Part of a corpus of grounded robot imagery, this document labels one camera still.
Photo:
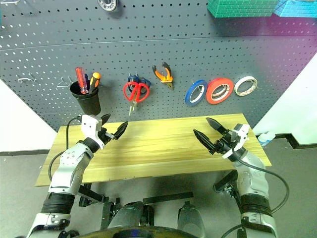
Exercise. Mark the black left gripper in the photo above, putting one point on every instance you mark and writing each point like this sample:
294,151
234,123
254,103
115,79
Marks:
105,135

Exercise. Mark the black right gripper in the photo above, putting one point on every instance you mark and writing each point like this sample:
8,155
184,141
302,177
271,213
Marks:
225,143

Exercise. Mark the wide red tape roll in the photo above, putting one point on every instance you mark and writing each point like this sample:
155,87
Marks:
209,94

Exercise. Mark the orange and black pliers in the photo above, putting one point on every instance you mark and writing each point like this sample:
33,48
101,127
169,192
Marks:
164,77

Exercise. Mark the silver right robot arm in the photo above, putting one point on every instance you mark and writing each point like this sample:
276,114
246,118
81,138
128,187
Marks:
252,168

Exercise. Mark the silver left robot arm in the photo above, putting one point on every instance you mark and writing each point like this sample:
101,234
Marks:
69,163

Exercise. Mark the black plastic cup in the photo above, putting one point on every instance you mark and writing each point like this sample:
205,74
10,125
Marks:
89,104

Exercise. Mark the blue tape roll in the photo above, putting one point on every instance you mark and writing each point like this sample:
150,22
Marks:
188,95

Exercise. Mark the orange and black screwdriver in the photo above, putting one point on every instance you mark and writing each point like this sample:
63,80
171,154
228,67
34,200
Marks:
94,81

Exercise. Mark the clear bottle with blue label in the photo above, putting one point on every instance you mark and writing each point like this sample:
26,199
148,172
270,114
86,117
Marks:
266,138

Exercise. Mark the white tape roll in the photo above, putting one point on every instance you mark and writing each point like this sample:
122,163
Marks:
245,78

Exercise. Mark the dark grey rounded robot leg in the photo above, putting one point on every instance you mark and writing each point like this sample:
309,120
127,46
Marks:
128,213
192,218

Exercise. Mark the dark grey perforated pegboard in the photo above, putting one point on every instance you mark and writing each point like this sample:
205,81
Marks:
173,37

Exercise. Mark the dark rounded dome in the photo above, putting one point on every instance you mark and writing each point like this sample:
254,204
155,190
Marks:
136,233

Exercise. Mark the round metal bearing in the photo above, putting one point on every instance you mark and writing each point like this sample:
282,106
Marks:
106,8

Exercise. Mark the green brick pattern box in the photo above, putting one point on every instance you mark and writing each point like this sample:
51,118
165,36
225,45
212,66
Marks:
237,10

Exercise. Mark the blue brick pattern box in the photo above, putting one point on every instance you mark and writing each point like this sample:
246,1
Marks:
297,11

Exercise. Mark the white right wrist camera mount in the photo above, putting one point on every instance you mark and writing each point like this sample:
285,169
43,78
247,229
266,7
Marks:
242,135

